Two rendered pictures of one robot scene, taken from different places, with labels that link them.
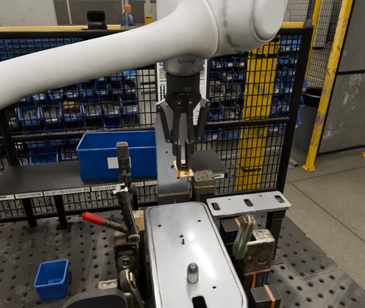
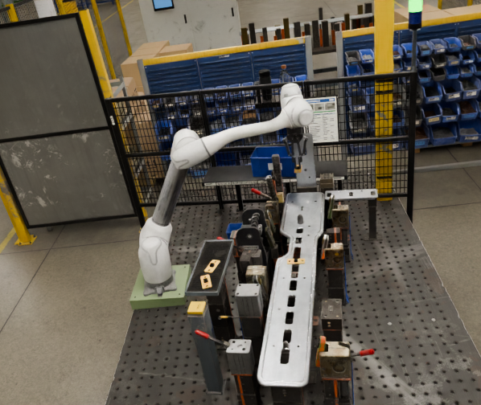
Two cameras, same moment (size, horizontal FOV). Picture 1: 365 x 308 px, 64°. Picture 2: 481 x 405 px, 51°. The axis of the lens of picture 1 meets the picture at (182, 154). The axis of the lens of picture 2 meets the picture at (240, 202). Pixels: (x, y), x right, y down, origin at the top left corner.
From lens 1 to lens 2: 1.93 m
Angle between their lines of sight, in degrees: 22
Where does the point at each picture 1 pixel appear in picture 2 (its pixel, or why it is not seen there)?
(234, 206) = (340, 195)
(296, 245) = (400, 231)
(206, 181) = (326, 180)
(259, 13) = (300, 120)
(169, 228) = (297, 203)
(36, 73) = (237, 134)
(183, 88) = (292, 133)
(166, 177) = (302, 176)
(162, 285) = (285, 223)
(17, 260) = (214, 225)
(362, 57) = not seen: outside the picture
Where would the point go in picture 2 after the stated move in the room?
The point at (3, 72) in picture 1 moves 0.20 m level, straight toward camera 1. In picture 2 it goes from (228, 133) to (235, 149)
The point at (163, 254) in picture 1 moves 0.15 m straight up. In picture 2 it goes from (289, 213) to (287, 189)
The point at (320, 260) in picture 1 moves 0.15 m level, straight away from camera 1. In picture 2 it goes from (410, 241) to (427, 230)
